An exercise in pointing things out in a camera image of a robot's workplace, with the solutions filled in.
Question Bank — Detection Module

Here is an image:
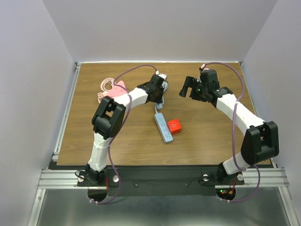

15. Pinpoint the purple cable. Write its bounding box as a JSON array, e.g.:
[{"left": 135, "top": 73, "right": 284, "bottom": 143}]
[
  {"left": 204, "top": 62, "right": 261, "bottom": 203},
  {"left": 107, "top": 65, "right": 160, "bottom": 205}
]

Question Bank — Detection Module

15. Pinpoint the red cube socket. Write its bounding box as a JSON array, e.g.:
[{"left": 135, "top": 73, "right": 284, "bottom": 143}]
[{"left": 167, "top": 119, "right": 182, "bottom": 135}]

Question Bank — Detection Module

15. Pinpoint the blue power strip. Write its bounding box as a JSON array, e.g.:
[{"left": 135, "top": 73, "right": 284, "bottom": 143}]
[{"left": 154, "top": 113, "right": 174, "bottom": 144}]

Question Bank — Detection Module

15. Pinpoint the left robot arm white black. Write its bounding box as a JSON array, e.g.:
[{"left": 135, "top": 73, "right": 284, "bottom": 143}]
[{"left": 85, "top": 74, "right": 167, "bottom": 186}]

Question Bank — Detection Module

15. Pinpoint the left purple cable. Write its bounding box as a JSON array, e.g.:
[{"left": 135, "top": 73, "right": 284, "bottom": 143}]
[{"left": 107, "top": 65, "right": 160, "bottom": 205}]

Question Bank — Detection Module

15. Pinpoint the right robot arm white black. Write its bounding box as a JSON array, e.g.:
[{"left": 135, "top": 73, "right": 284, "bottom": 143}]
[{"left": 179, "top": 69, "right": 279, "bottom": 184}]

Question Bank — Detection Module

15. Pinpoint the pink triangular power strip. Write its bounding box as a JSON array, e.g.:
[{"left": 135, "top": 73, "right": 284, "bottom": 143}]
[{"left": 107, "top": 81, "right": 127, "bottom": 98}]

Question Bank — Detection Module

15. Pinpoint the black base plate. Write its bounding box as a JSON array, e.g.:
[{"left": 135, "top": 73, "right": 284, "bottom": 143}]
[{"left": 78, "top": 165, "right": 244, "bottom": 197}]

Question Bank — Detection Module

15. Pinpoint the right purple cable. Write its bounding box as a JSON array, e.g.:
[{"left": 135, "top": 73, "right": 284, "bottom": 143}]
[{"left": 204, "top": 62, "right": 261, "bottom": 203}]

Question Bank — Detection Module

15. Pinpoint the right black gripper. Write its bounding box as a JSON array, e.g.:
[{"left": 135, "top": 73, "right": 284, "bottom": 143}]
[{"left": 178, "top": 76, "right": 208, "bottom": 102}]

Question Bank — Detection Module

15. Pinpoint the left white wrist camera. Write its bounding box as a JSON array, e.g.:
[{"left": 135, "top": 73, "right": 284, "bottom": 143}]
[{"left": 155, "top": 71, "right": 167, "bottom": 81}]

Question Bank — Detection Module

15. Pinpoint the aluminium rail frame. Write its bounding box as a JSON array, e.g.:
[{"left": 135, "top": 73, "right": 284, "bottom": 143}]
[{"left": 29, "top": 64, "right": 298, "bottom": 226}]

